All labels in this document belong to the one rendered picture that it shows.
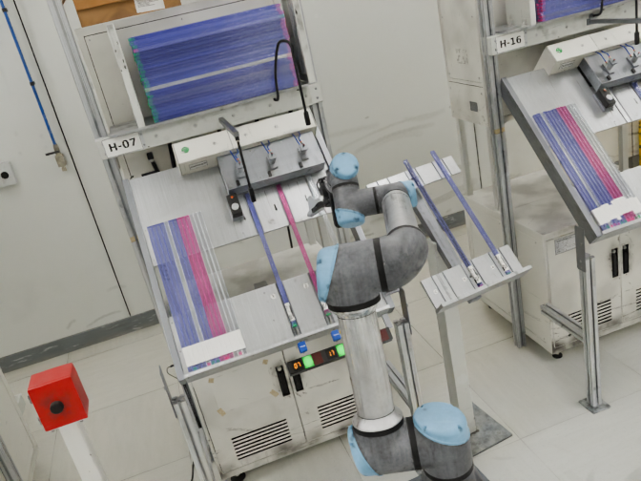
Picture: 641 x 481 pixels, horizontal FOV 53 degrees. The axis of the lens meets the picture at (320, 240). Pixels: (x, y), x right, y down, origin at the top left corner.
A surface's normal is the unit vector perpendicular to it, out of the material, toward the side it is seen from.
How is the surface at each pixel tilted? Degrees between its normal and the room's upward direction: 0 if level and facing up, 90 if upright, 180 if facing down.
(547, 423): 0
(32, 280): 90
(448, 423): 8
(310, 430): 90
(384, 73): 90
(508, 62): 90
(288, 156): 46
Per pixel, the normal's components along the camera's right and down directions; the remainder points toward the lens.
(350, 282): 0.00, 0.25
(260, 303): 0.06, -0.40
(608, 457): -0.21, -0.90
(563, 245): 0.29, 0.31
